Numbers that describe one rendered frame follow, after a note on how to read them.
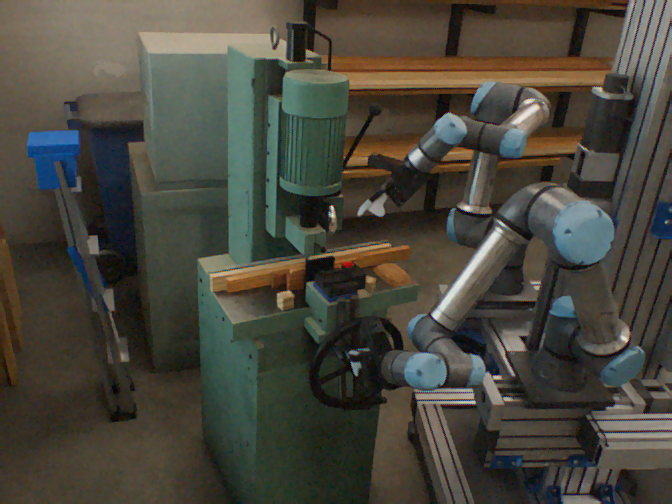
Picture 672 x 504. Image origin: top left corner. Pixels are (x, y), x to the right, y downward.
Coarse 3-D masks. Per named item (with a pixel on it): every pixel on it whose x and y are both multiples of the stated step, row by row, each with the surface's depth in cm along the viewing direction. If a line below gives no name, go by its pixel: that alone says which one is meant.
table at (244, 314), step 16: (368, 272) 203; (256, 288) 190; (272, 288) 190; (304, 288) 192; (384, 288) 195; (400, 288) 196; (416, 288) 199; (224, 304) 181; (240, 304) 181; (256, 304) 182; (272, 304) 183; (304, 304) 184; (384, 304) 196; (224, 320) 179; (240, 320) 174; (256, 320) 176; (272, 320) 178; (288, 320) 181; (304, 320) 183; (240, 336) 176; (256, 336) 178; (320, 336) 176
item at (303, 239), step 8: (288, 216) 196; (296, 216) 196; (288, 224) 195; (296, 224) 191; (288, 232) 196; (296, 232) 190; (304, 232) 186; (312, 232) 187; (320, 232) 187; (296, 240) 191; (304, 240) 186; (312, 240) 187; (320, 240) 189; (304, 248) 187; (312, 248) 188
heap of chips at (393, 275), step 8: (384, 264) 204; (392, 264) 204; (376, 272) 203; (384, 272) 200; (392, 272) 199; (400, 272) 200; (384, 280) 199; (392, 280) 197; (400, 280) 198; (408, 280) 199
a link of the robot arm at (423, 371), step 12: (396, 360) 140; (408, 360) 135; (420, 360) 132; (432, 360) 133; (396, 372) 138; (408, 372) 134; (420, 372) 132; (432, 372) 132; (444, 372) 134; (408, 384) 136; (420, 384) 132; (432, 384) 132
